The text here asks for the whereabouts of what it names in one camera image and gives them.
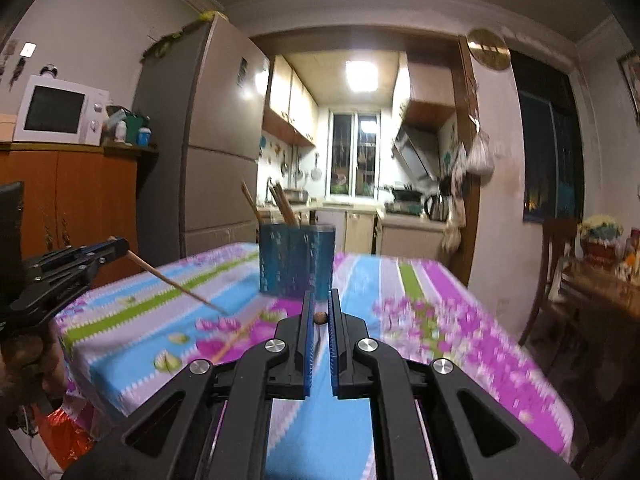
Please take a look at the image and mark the green leafy vine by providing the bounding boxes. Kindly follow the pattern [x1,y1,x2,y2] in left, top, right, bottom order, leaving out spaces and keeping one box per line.
[142,10,226,61]

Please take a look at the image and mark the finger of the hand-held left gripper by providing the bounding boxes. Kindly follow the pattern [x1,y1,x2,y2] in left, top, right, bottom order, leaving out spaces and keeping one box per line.
[10,250,130,312]
[22,237,130,272]

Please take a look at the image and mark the dark wooden side table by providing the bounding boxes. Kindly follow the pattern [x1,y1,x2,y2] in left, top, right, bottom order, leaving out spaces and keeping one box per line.
[557,255,640,401]

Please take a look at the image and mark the beige hanging cloth bag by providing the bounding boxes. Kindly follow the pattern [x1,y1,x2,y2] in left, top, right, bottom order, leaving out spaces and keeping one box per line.
[441,195,466,253]

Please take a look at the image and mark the cream kitchen wall cabinets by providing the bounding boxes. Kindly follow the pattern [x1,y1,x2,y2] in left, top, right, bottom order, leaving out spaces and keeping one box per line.
[262,55,319,148]

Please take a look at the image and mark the orange wooden cabinet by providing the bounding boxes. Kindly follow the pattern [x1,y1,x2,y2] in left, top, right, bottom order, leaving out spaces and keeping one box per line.
[0,141,161,311]

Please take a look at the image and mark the blue perforated utensil holder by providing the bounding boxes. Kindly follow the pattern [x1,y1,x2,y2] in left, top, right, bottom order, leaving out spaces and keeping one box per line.
[258,223,336,297]

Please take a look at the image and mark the potted flower plant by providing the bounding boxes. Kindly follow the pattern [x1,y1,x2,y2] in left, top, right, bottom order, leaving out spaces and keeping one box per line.
[578,216,625,266]

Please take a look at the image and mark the silver range hood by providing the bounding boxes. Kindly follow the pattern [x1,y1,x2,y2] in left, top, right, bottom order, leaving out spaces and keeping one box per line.
[391,125,441,181]

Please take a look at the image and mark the kitchen window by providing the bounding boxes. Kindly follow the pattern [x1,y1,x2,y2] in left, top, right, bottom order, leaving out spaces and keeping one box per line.
[327,109,383,197]

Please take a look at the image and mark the white microwave oven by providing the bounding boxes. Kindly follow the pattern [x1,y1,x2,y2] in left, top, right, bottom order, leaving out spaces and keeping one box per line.
[12,75,111,147]

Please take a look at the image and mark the framed wall picture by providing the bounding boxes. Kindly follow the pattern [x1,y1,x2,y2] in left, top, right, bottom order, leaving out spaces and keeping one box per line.
[617,51,640,126]

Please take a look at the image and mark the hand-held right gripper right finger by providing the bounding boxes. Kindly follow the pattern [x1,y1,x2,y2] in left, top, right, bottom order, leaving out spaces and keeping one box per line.
[329,287,581,480]

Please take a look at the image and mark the person's left hand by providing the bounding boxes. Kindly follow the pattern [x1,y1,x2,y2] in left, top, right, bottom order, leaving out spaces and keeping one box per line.
[0,332,66,406]

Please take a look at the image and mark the floral striped tablecloth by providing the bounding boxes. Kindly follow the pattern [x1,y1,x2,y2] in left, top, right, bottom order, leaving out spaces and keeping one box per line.
[52,242,576,480]

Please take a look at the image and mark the dark wooden chair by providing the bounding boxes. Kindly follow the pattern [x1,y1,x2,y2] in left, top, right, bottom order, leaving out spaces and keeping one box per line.
[520,217,583,346]

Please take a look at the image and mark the white hanging plastic bag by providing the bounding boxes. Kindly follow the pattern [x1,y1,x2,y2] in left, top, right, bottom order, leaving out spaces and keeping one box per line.
[466,130,496,177]

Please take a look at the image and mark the kitchen ceiling light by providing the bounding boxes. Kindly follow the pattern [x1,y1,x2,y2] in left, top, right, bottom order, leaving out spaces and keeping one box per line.
[344,60,381,93]

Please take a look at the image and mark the black wok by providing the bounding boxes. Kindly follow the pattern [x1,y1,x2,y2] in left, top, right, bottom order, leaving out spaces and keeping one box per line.
[382,186,426,202]

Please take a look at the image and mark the cream kitchen base cabinets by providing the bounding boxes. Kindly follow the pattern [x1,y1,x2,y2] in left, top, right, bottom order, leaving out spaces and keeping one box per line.
[300,200,451,261]

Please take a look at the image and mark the dark room window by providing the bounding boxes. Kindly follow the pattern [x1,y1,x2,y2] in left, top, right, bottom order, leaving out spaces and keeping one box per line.
[510,50,586,223]

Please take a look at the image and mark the orange red plastic bag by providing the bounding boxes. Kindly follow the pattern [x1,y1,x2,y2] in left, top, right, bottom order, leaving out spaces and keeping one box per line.
[37,405,96,471]

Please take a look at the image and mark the silver refrigerator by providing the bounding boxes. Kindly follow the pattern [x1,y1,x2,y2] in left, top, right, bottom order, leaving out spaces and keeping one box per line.
[134,14,271,261]

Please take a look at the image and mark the pale folded packet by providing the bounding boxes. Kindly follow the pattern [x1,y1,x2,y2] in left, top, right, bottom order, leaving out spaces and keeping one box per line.
[102,106,132,133]

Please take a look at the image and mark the steel electric kettle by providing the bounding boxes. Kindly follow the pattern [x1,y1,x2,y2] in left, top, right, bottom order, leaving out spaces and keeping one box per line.
[424,193,449,222]

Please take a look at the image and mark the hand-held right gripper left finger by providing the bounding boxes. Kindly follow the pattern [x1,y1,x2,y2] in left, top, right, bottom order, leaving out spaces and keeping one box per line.
[62,289,317,480]

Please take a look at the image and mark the round gold wall clock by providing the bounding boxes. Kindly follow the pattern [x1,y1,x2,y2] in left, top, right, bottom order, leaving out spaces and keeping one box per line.
[466,28,511,71]

